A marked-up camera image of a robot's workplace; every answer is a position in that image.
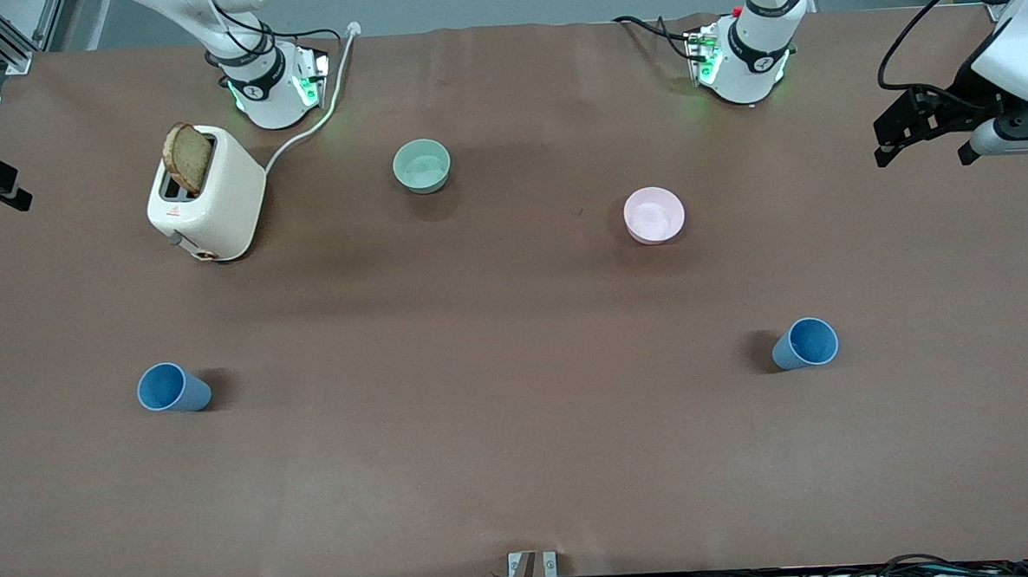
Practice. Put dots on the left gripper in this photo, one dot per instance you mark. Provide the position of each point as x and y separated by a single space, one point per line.
962 93

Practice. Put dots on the blue plastic cup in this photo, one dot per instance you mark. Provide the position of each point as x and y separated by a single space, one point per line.
171 388
807 343

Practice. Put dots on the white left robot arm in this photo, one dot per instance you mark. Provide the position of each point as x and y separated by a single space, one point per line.
751 61

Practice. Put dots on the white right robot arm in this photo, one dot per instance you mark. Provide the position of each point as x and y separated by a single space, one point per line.
267 91

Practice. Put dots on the brown toast slice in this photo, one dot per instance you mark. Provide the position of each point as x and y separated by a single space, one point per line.
187 157

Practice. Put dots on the cream white toaster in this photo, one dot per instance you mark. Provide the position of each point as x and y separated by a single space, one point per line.
215 206

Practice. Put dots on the pink bowl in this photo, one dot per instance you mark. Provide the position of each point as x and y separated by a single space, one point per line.
654 215

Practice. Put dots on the mint green bowl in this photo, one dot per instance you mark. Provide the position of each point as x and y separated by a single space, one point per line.
422 167

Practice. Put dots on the brown table cover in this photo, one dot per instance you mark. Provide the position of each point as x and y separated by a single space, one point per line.
520 427

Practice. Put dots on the grey metal camera bracket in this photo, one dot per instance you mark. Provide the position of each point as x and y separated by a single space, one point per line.
532 574

